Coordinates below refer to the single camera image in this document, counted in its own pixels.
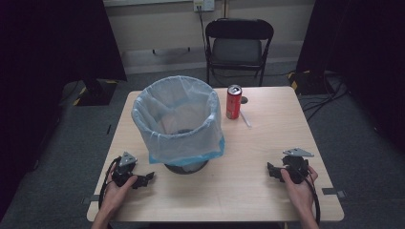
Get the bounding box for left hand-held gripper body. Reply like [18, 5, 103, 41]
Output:
[111, 151, 141, 188]

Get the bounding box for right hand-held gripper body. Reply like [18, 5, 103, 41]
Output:
[281, 147, 315, 185]

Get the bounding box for person's right hand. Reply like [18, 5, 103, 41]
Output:
[279, 164, 319, 209]

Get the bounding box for person's left hand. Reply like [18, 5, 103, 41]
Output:
[102, 163, 139, 218]

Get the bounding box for black trash bin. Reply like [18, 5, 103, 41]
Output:
[163, 158, 210, 176]

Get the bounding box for grey tape strip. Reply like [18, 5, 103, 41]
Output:
[321, 187, 347, 199]
[80, 194, 101, 205]

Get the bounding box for bin with blue liner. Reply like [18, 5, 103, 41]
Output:
[131, 74, 226, 167]

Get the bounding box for clear plastic straw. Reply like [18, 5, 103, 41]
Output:
[239, 109, 253, 129]

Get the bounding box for red drink can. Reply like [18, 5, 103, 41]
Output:
[225, 84, 244, 120]

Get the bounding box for black striped-tape stand base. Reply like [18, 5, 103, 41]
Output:
[287, 70, 336, 96]

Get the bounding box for black folding chair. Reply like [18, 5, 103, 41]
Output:
[204, 17, 275, 88]

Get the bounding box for black curtain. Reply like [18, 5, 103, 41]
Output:
[0, 0, 128, 222]
[295, 0, 405, 156]

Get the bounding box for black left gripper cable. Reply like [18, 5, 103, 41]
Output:
[97, 156, 122, 211]

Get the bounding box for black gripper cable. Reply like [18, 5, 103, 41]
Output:
[97, 156, 122, 211]
[297, 171, 322, 225]

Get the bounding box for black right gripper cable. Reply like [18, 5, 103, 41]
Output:
[297, 171, 322, 225]

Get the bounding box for black floor cables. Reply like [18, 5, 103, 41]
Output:
[300, 72, 351, 122]

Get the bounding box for black bar at wall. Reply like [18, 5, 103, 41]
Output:
[151, 47, 192, 55]

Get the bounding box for black power cable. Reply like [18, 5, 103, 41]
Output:
[197, 5, 208, 53]

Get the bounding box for white wall outlet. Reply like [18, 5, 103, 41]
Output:
[192, 0, 216, 13]

